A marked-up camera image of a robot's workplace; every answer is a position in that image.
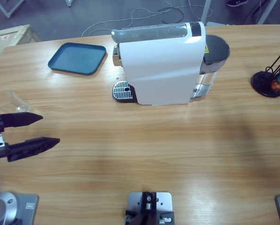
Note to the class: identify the white block with dark post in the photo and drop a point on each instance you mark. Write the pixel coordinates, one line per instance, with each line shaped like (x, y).
(163, 201)

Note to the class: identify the grey coffee machine lever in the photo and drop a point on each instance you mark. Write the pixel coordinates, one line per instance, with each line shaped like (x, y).
(149, 34)

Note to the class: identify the white metal table leg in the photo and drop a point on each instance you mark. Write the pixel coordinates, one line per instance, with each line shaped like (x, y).
(206, 11)
(266, 12)

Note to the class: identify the white capsule coffee machine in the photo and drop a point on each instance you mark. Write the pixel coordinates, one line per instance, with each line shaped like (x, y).
(158, 70)

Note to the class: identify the black drip tray metal grid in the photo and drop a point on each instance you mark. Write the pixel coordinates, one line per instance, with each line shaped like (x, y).
(122, 90)

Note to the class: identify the orange coffee capsule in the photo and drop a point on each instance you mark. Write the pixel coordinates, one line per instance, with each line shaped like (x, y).
(276, 85)

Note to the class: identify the blue plastic tray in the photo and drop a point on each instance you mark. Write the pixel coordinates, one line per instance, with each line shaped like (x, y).
(76, 58)

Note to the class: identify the wooden crate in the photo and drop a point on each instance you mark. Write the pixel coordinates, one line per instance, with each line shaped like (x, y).
(13, 35)

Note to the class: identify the clear water tank black lid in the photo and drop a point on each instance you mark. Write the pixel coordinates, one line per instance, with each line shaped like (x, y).
(212, 47)

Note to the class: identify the black capsule holder stand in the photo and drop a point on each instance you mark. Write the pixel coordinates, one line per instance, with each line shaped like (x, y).
(264, 84)

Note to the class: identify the white metal frame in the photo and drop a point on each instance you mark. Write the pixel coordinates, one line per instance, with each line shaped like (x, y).
(7, 12)

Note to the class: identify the dark shoe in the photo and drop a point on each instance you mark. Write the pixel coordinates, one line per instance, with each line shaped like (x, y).
(237, 2)

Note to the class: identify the clear drinking glass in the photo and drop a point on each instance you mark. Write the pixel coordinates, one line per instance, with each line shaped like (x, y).
(19, 105)

